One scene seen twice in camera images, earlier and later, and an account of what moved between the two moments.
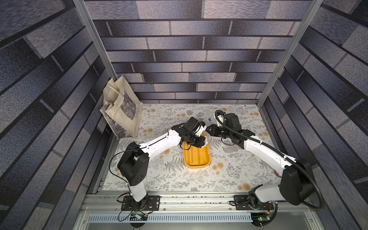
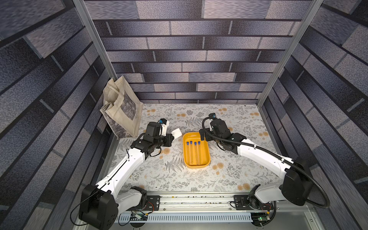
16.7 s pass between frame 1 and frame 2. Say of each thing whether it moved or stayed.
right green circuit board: stayed
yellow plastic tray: stayed
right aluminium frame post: stayed
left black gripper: moved
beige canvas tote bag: stayed
